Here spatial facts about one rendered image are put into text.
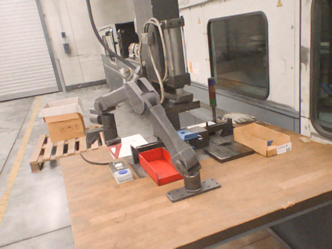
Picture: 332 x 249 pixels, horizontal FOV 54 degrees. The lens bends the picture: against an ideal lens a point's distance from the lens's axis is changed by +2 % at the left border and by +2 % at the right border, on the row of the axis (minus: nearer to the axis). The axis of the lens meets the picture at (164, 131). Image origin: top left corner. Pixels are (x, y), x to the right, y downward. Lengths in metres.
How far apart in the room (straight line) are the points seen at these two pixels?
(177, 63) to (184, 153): 0.48
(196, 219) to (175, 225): 0.07
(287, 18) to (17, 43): 9.36
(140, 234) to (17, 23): 9.83
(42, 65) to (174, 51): 9.24
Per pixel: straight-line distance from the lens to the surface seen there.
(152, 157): 1.48
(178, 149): 1.12
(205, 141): 1.57
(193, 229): 1.01
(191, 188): 1.16
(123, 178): 1.34
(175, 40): 1.44
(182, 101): 1.45
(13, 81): 10.68
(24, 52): 10.58
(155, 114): 1.15
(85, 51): 10.61
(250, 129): 1.65
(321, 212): 1.88
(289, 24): 1.80
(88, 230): 1.11
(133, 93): 1.16
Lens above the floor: 1.49
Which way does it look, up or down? 18 degrees down
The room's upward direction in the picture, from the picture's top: 8 degrees counter-clockwise
